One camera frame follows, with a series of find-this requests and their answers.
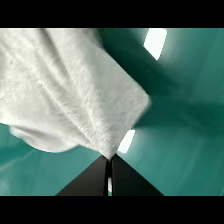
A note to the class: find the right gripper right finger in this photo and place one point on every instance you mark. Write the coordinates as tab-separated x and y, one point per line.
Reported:
128	181

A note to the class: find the white garment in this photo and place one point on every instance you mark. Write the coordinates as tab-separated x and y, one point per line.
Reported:
66	90

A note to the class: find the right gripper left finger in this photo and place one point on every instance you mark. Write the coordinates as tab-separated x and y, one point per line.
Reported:
91	181

